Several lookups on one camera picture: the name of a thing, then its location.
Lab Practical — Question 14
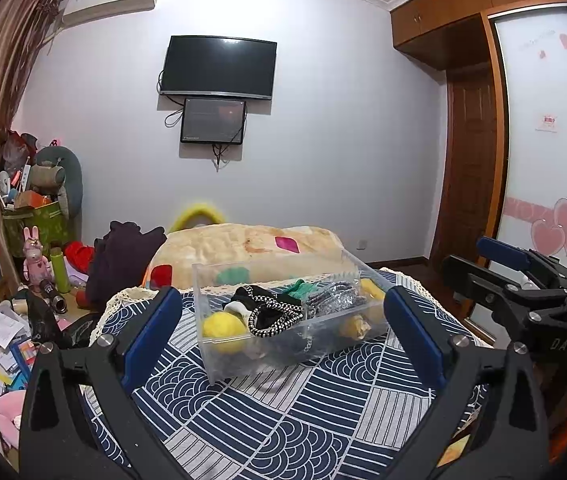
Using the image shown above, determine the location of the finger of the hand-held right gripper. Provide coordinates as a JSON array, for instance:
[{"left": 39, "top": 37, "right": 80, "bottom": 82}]
[
  {"left": 476, "top": 235, "right": 567, "bottom": 289},
  {"left": 441, "top": 254, "right": 567, "bottom": 332}
]

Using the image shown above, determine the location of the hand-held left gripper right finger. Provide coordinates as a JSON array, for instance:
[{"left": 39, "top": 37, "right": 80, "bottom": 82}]
[{"left": 382, "top": 286, "right": 551, "bottom": 480}]

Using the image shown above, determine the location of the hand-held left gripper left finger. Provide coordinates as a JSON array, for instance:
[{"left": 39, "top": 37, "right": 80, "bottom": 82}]
[{"left": 18, "top": 286, "right": 189, "bottom": 480}]

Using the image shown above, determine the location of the yellow floral scrunchie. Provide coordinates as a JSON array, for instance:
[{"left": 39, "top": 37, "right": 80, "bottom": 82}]
[{"left": 338, "top": 277, "right": 389, "bottom": 344}]

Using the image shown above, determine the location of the white cloth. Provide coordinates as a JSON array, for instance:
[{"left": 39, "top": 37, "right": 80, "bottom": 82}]
[{"left": 224, "top": 297, "right": 255, "bottom": 319}]

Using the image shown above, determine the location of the silver glitter pouch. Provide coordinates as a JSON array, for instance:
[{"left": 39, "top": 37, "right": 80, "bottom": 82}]
[{"left": 303, "top": 280, "right": 364, "bottom": 312}]

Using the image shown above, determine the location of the clear plastic storage box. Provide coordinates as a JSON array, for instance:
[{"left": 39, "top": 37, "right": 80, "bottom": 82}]
[{"left": 192, "top": 247, "right": 404, "bottom": 387}]

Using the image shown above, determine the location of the green knitted glove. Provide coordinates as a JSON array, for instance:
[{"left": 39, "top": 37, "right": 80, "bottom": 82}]
[{"left": 283, "top": 278, "right": 320, "bottom": 302}]

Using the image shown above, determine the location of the dark purple clothing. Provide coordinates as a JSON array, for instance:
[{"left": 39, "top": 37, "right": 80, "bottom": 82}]
[{"left": 85, "top": 220, "right": 168, "bottom": 312}]

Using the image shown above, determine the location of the white sliding wardrobe door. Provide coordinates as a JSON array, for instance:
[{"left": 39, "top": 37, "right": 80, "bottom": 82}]
[{"left": 492, "top": 4, "right": 567, "bottom": 323}]

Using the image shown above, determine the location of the brown wooden door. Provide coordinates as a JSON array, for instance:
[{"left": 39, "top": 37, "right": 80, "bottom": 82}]
[{"left": 430, "top": 67, "right": 508, "bottom": 272}]

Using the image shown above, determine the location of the black plastic bag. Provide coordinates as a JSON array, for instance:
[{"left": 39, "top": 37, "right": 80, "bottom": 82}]
[{"left": 26, "top": 290, "right": 100, "bottom": 352}]

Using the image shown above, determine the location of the black flashlight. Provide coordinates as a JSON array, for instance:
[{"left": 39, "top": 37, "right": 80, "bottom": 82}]
[{"left": 38, "top": 278, "right": 70, "bottom": 316}]

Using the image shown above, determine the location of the red plush cloth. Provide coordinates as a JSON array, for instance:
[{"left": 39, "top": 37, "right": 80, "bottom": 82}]
[{"left": 64, "top": 241, "right": 97, "bottom": 277}]

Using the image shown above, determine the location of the green bottle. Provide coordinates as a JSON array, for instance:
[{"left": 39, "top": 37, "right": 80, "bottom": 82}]
[{"left": 50, "top": 246, "right": 72, "bottom": 294}]

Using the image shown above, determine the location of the yellow fuzzy plush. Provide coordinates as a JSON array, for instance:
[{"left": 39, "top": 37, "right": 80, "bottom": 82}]
[{"left": 170, "top": 202, "right": 225, "bottom": 234}]

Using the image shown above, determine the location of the pink rabbit doll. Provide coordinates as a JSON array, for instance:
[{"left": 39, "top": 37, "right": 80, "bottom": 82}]
[{"left": 22, "top": 226, "right": 54, "bottom": 287}]

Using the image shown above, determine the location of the pile of papers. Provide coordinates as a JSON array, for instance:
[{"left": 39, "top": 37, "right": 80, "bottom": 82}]
[{"left": 0, "top": 300, "right": 40, "bottom": 428}]

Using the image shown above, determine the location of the navy patterned bedspread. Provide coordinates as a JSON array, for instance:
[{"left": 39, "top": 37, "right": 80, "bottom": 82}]
[{"left": 81, "top": 267, "right": 497, "bottom": 480}]

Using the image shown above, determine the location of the green fabric storage box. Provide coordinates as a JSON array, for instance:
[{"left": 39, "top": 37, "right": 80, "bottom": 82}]
[{"left": 2, "top": 200, "right": 72, "bottom": 252}]

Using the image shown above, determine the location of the pink plush toy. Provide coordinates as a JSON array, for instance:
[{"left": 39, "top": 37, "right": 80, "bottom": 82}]
[{"left": 0, "top": 390, "right": 27, "bottom": 452}]

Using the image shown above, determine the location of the large grey plush toy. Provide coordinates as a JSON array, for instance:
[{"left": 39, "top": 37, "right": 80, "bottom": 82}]
[{"left": 31, "top": 145, "right": 84, "bottom": 219}]

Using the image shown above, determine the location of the pile of toys and packets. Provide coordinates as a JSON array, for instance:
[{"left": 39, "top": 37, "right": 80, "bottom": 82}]
[{"left": 0, "top": 129, "right": 40, "bottom": 211}]

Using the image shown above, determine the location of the wooden overhead cabinet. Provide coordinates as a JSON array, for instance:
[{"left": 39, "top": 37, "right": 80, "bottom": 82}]
[{"left": 390, "top": 0, "right": 567, "bottom": 72}]

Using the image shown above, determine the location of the white air conditioner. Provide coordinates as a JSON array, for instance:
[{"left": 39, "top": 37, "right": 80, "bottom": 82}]
[{"left": 61, "top": 0, "right": 157, "bottom": 27}]

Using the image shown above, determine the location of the small black wall monitor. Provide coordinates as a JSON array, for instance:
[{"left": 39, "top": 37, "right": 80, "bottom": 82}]
[{"left": 180, "top": 97, "right": 248, "bottom": 145}]

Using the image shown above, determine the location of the black wall television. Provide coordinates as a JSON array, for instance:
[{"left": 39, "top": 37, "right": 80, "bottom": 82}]
[{"left": 160, "top": 35, "right": 278, "bottom": 100}]

